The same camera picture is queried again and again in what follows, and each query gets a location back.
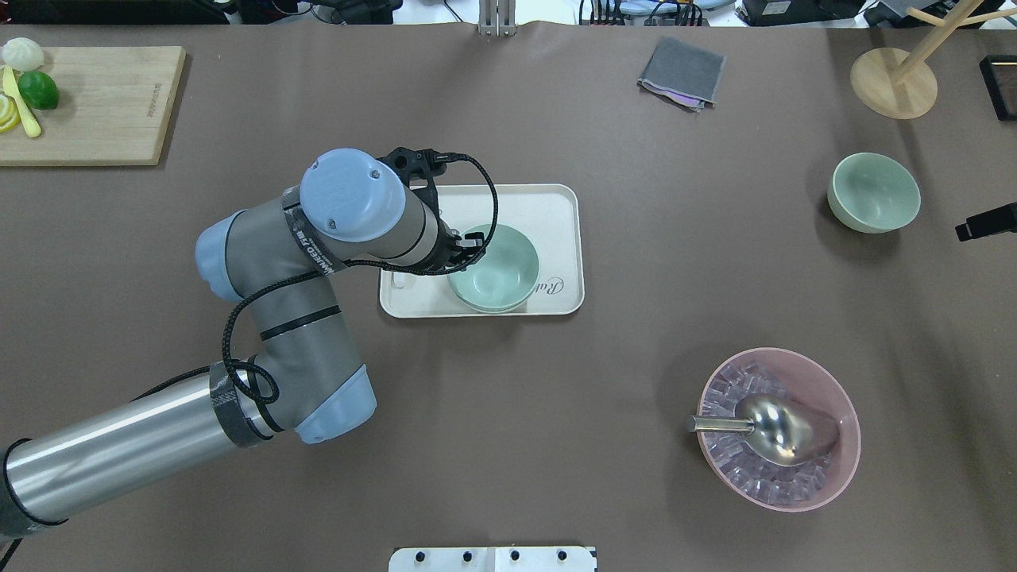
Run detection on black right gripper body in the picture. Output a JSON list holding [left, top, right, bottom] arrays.
[[955, 203, 1017, 242]]

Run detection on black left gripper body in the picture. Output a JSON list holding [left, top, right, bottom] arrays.
[[377, 146, 487, 274]]

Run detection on green bowl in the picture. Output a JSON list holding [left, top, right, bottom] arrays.
[[826, 153, 922, 233], [453, 288, 535, 314], [447, 224, 540, 292]]

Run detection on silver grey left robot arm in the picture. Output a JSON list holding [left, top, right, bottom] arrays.
[[2, 148, 493, 544]]

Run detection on green bowl on tray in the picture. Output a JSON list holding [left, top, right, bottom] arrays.
[[453, 288, 535, 314]]

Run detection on cream rabbit tray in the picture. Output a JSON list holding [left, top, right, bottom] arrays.
[[378, 184, 585, 319]]

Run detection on dark wooden tray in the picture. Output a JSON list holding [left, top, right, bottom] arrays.
[[978, 55, 1016, 121]]

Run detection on wooden mug tree stand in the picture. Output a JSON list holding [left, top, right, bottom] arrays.
[[849, 1, 1016, 120]]

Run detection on grey folded cloth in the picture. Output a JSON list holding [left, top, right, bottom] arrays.
[[636, 37, 727, 113]]

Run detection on pink bowl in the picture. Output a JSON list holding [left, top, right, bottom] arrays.
[[687, 347, 861, 512]]

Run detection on metal scoop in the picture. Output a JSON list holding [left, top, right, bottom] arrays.
[[684, 393, 840, 467]]

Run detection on ice cubes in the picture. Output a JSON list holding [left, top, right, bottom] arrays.
[[700, 361, 831, 507]]

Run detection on wooden cutting board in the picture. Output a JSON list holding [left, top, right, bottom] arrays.
[[1, 46, 186, 167]]

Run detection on green lime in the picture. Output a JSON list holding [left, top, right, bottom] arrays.
[[16, 70, 60, 110]]

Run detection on lemon slice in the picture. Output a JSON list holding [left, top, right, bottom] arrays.
[[0, 93, 21, 133]]

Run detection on yellow plastic knife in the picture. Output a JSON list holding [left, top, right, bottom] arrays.
[[2, 65, 41, 138]]

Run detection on white garlic bulb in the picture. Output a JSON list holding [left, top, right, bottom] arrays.
[[2, 37, 46, 72]]

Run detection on white camera stand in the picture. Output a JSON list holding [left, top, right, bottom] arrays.
[[388, 544, 598, 571]]

